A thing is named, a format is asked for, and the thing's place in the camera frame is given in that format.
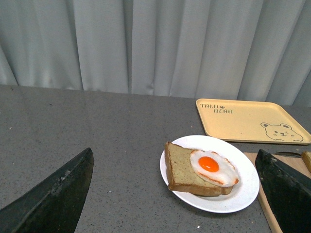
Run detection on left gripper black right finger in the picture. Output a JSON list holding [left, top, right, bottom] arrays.
[[255, 150, 311, 233]]

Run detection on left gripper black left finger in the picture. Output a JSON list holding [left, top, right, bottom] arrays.
[[0, 148, 94, 233]]

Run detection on bread slice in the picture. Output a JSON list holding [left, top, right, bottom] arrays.
[[301, 151, 311, 172], [164, 142, 233, 197]]

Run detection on fried egg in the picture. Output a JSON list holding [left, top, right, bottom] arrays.
[[190, 150, 239, 187]]

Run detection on yellow bear tray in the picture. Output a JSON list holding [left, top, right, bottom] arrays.
[[196, 99, 311, 145]]

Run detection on grey curtain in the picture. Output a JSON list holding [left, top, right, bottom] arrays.
[[0, 0, 311, 106]]

